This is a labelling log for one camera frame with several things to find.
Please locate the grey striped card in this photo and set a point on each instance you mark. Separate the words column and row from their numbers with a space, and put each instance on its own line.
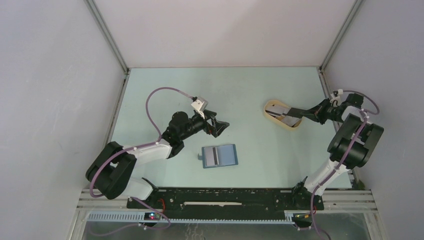
column 210, row 156

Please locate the grey card in tray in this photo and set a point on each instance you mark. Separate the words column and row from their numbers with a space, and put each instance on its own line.
column 290, row 121

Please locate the beige oval tray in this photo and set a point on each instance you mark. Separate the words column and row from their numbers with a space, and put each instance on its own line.
column 278, row 120

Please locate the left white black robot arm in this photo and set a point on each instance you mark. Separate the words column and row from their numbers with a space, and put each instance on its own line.
column 112, row 171

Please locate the aluminium frame rail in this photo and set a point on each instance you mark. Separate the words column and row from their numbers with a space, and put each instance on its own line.
column 332, row 201

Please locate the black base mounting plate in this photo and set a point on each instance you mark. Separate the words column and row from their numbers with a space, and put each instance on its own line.
column 225, row 203

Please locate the white cable duct strip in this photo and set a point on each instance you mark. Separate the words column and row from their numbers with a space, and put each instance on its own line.
column 141, row 217

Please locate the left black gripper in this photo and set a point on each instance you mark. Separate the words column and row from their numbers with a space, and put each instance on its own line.
column 217, row 126

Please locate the controller board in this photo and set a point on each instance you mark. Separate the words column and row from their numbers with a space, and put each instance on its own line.
column 302, row 217
column 152, row 216

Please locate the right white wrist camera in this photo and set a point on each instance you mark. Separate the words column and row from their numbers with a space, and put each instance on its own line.
column 335, row 98

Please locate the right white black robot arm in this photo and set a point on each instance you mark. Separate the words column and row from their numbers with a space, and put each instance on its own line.
column 351, row 147

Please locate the right controller board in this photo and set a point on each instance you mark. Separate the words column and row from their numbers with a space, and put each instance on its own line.
column 302, row 217

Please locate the black striped card in tray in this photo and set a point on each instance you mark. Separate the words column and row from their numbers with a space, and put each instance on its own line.
column 276, row 111

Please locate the left controller board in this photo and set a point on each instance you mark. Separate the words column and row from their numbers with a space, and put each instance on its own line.
column 152, row 216

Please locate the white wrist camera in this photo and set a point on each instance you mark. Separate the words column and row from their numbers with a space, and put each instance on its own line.
column 199, row 104
column 335, row 98

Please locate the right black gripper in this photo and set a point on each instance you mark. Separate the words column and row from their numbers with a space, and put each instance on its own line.
column 319, row 110

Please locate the blue card holder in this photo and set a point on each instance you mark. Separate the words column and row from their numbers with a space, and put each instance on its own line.
column 227, row 155

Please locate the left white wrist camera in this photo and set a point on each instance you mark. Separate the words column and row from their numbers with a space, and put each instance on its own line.
column 199, row 104

